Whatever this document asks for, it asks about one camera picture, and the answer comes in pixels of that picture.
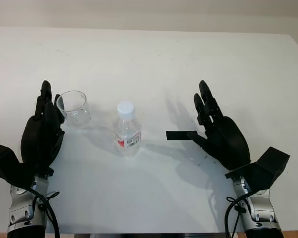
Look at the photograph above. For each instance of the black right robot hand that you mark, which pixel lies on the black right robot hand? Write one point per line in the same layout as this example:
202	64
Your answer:
228	138

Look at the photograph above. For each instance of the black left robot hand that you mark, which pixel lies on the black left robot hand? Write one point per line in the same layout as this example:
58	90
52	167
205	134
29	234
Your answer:
37	138

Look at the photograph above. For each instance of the clear plastic water bottle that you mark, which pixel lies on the clear plastic water bottle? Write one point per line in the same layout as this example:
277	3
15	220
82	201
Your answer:
127	134

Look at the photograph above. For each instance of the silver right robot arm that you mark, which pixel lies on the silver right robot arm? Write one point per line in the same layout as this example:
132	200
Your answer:
259	213

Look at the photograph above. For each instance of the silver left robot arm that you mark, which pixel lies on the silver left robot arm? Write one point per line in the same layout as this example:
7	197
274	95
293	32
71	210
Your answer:
27	208

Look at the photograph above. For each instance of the clear glass cup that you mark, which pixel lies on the clear glass cup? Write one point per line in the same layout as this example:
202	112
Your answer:
77	111

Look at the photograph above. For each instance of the black tape strip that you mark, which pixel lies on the black tape strip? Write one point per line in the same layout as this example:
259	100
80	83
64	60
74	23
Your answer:
177	136

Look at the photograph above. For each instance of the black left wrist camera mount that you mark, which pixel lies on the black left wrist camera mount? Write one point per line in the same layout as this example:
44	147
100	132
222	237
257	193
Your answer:
5	161

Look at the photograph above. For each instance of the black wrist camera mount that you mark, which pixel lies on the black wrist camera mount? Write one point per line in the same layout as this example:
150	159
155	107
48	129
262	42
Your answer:
5	161
263	168

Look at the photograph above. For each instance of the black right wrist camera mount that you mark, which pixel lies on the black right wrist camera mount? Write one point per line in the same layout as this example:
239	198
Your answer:
263	168

